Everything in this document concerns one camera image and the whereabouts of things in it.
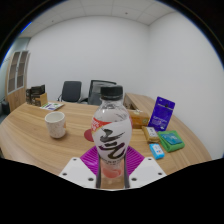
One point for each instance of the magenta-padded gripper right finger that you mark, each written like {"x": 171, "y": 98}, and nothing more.
{"x": 150, "y": 170}

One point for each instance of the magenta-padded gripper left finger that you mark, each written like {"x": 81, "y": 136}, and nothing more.
{"x": 76, "y": 170}

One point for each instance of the clear drink bottle black cap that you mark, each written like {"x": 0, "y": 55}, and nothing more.
{"x": 111, "y": 133}

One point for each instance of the small blue packet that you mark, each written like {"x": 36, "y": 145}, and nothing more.
{"x": 156, "y": 151}

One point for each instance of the green packet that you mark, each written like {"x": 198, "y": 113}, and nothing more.
{"x": 171, "y": 141}

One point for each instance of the white speckled ceramic cup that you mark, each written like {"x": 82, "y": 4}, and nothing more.
{"x": 55, "y": 125}

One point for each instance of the orange-brown box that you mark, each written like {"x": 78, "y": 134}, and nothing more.
{"x": 140, "y": 118}

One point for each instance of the purple standing pouch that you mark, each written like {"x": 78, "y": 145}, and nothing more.
{"x": 161, "y": 113}

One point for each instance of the green and purple leaflet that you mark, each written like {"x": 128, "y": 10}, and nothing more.
{"x": 52, "y": 106}

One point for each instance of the wooden side desk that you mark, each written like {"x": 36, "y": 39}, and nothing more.
{"x": 140, "y": 100}

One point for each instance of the brown cardboard box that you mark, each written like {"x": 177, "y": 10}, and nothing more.
{"x": 42, "y": 100}

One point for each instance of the black office chair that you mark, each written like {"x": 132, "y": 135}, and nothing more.
{"x": 71, "y": 90}

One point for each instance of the grey mesh office chair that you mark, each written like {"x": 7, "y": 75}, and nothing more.
{"x": 95, "y": 91}

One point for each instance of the dark brown box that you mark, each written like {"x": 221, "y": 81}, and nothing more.
{"x": 33, "y": 91}

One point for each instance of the wooden shelf cabinet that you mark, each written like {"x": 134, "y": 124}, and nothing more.
{"x": 16, "y": 83}

